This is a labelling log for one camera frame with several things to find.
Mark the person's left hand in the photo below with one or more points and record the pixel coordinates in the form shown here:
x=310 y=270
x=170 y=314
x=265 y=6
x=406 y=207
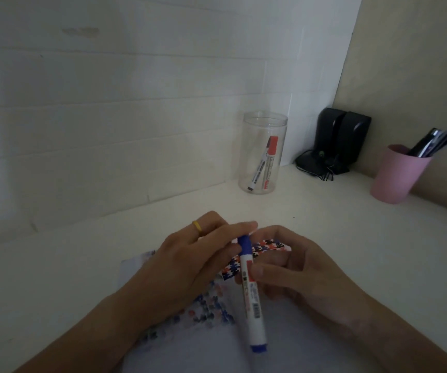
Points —
x=176 y=268

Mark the blue whiteboard marker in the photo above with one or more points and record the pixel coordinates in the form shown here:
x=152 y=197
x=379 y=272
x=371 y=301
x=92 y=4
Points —
x=253 y=302

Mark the person's right forearm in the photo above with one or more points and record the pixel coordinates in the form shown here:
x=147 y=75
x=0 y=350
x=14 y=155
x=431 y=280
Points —
x=402 y=341

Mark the person's right thumb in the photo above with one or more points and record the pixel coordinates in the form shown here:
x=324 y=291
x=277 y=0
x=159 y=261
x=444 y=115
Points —
x=272 y=274

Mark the pink plastic cup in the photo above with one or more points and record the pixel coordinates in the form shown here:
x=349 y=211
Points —
x=396 y=176

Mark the white puzzle-patterned pencil pouch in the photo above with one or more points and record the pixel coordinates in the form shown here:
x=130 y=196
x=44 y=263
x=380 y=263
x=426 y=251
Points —
x=208 y=345

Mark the red whiteboard marker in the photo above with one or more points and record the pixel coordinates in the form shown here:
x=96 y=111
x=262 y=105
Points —
x=271 y=163

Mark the person's left forearm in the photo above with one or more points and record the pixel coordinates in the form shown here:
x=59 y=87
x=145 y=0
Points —
x=79 y=337

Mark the bunch of dark pens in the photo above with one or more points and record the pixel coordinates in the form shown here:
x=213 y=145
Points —
x=433 y=141

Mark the clear plastic jar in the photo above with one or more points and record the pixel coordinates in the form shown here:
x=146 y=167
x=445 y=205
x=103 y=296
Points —
x=258 y=128

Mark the black whiteboard marker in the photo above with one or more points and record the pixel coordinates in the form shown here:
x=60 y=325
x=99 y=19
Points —
x=257 y=172

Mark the person's right hand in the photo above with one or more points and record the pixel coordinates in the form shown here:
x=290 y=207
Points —
x=320 y=279

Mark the black desktop speaker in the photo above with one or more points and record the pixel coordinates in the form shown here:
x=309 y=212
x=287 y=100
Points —
x=355 y=139
x=326 y=132

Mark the person's left fingers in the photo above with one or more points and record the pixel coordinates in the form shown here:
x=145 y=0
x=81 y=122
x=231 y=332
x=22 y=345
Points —
x=223 y=238

